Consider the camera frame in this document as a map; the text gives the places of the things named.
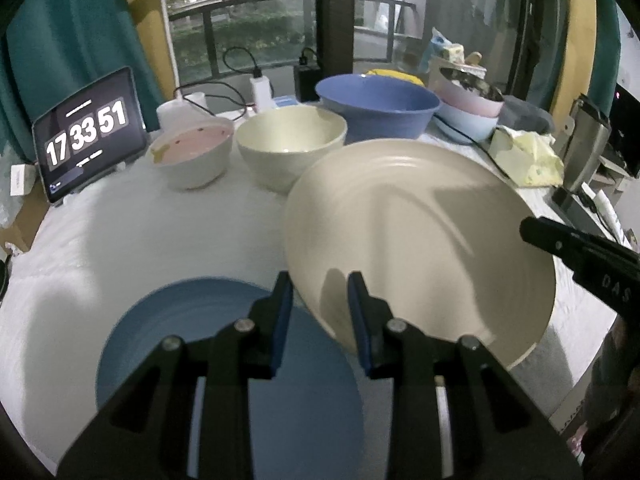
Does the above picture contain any white tablet stand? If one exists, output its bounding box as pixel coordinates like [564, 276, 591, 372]
[52, 157, 136, 208]

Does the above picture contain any cream bowl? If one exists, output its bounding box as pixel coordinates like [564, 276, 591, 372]
[235, 105, 348, 195]

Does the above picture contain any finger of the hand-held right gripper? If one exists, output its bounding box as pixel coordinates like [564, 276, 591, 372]
[520, 216, 640, 262]

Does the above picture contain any large blue bowl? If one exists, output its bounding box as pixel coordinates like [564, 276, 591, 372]
[315, 74, 442, 146]

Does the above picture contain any black balcony railing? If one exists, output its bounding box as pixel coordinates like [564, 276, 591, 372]
[167, 0, 418, 78]

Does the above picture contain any grey cloth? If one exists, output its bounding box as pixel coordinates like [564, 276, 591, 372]
[497, 95, 556, 133]

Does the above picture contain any light blue bowl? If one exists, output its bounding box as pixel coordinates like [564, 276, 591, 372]
[439, 102, 501, 145]

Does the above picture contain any steel thermos bottle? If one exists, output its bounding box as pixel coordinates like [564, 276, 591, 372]
[550, 92, 613, 211]

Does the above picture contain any white cream tube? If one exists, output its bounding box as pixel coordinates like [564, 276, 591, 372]
[592, 190, 626, 241]

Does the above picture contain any white charger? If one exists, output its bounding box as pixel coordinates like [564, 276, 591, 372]
[250, 74, 273, 113]

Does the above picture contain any long black cable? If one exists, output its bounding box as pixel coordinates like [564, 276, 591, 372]
[432, 115, 513, 181]

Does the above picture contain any blue plate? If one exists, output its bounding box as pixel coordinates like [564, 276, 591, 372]
[95, 277, 366, 480]

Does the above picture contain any teal curtain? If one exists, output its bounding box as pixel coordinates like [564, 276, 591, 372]
[5, 0, 166, 161]

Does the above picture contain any brown cardboard box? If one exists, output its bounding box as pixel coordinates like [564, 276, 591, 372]
[0, 190, 51, 256]

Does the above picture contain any black window frame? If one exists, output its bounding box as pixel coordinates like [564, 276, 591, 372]
[160, 0, 568, 111]

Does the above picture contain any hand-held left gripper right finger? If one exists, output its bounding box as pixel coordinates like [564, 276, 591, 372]
[346, 270, 586, 480]

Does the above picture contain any cream plate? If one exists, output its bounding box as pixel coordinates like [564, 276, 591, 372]
[281, 140, 557, 372]

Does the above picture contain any white tablecloth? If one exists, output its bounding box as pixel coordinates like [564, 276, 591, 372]
[0, 105, 626, 480]

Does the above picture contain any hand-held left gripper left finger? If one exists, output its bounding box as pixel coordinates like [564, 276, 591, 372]
[55, 270, 296, 480]

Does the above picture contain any black charger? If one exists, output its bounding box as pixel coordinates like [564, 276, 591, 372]
[294, 62, 321, 103]

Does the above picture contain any blue packet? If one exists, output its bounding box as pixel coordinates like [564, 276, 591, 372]
[429, 27, 451, 61]

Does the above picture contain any printed cardboard box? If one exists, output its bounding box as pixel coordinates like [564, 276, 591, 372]
[547, 400, 588, 461]

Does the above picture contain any pink strawberry bowl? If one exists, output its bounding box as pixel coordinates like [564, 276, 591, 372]
[149, 121, 236, 191]

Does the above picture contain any tablet with clock display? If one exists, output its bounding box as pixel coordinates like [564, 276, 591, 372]
[31, 66, 149, 205]

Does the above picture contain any white basket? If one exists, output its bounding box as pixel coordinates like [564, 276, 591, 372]
[427, 56, 488, 79]

